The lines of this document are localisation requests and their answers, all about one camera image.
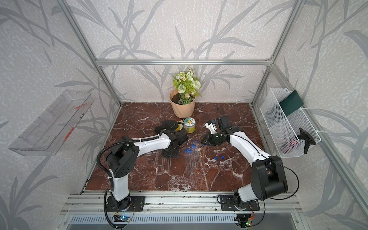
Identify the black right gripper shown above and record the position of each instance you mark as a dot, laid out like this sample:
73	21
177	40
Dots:
208	138

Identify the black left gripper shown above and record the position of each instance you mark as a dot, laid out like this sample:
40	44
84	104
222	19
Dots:
166	154

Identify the clear test tube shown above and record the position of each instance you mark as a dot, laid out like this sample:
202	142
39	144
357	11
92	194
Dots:
169	164
156	161

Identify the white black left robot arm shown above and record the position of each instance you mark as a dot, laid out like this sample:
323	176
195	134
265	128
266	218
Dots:
123	155

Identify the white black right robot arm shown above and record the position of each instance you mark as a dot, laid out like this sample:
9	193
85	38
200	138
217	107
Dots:
268	177

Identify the black work glove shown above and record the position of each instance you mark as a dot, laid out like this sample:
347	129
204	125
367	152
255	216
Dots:
170	125

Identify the green yellow labelled round tin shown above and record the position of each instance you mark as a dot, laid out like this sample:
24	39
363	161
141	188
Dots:
189	124

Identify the beige ribbed flower pot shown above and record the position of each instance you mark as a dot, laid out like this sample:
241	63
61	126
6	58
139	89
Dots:
181	111

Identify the green white artificial flowers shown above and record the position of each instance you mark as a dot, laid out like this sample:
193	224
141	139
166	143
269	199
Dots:
187	85

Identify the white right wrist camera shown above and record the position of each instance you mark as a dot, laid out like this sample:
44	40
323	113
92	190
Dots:
211	127

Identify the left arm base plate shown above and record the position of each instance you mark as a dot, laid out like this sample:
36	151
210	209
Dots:
130	203

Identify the white wire mesh basket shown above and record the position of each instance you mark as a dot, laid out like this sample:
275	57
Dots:
284	130

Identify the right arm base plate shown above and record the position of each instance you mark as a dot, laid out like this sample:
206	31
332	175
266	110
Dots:
227	203

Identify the aluminium frame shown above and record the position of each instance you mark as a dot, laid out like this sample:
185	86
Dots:
353	184

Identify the clear plastic wall shelf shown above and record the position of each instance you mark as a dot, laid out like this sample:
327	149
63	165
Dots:
46	135

